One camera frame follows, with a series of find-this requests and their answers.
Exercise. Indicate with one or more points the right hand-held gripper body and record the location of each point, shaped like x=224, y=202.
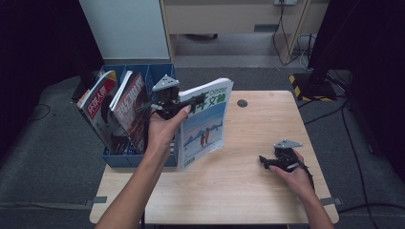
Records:
x=285, y=159

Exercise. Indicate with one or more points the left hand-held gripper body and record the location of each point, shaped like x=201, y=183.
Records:
x=168, y=100

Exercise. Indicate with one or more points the snowy scene magazine green title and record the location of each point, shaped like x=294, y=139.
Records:
x=207, y=124

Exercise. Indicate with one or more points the blue plastic file rack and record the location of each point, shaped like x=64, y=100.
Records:
x=159, y=74

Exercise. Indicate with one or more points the red-brown illustrated magazine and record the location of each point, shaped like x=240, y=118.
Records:
x=135, y=111

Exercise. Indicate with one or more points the portrait magazine with red banner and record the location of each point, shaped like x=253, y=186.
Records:
x=102, y=109

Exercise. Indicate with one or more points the person's right hand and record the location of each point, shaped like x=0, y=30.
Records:
x=294, y=183

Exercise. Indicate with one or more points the person's left hand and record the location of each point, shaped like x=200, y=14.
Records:
x=162, y=133

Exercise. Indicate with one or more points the grey round table grommet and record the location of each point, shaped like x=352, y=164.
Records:
x=242, y=103

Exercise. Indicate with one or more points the grey floor tape strip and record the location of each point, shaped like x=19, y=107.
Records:
x=331, y=201
x=98, y=200

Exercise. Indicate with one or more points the black stand base striped tape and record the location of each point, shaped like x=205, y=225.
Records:
x=83, y=87
x=313, y=86

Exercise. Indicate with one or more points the white cabinet panel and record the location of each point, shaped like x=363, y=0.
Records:
x=119, y=28

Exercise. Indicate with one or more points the dark curtain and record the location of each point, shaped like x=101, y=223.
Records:
x=38, y=47
x=375, y=63

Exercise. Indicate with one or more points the white power strip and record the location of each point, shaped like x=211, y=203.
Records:
x=285, y=2

